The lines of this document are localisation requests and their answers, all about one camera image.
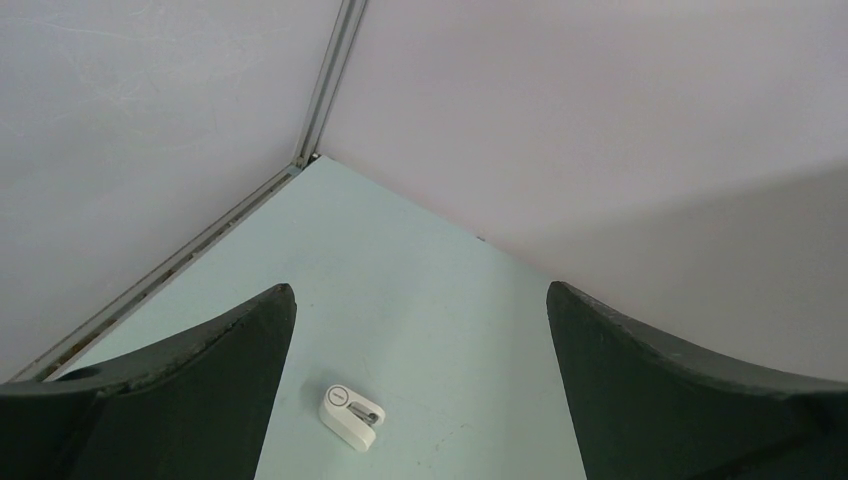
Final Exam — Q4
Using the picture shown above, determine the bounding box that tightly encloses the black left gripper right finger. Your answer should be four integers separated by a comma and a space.
546, 281, 847, 479

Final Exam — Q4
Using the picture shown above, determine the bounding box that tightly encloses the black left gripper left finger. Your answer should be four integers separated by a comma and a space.
1, 284, 297, 479

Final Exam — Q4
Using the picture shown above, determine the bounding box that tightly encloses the white staple remover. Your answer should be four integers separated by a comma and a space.
319, 384, 386, 453

